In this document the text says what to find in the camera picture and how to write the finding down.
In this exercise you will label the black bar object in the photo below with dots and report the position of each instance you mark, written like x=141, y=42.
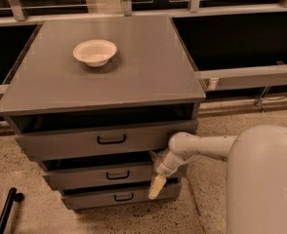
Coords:
x=13, y=197

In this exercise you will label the white bowl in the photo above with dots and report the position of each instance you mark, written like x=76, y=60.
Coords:
x=95, y=53

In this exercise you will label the grey top drawer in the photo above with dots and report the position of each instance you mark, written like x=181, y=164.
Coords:
x=78, y=143

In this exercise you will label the grey drawer cabinet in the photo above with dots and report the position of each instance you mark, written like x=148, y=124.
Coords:
x=147, y=81

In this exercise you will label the grey bottom drawer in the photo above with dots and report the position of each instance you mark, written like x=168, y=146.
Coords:
x=106, y=198

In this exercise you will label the metal railing frame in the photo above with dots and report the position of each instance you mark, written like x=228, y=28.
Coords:
x=232, y=44

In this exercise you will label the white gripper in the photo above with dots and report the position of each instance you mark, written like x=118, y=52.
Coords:
x=163, y=168

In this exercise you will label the grey drawer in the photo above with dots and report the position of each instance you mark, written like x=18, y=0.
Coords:
x=99, y=176
x=78, y=143
x=106, y=198

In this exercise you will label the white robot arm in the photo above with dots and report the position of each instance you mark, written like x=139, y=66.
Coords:
x=256, y=181

